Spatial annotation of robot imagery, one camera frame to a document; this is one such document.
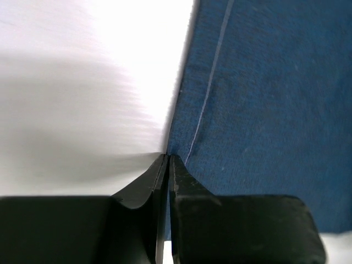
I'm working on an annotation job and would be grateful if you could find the blue whale placemat cloth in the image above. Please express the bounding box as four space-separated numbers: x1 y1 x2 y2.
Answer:
162 0 352 264

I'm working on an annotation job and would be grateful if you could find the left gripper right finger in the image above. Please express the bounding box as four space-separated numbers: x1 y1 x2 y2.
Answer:
169 155 327 263

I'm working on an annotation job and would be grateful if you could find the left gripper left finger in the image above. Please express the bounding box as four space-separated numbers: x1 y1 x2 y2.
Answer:
1 155 168 263

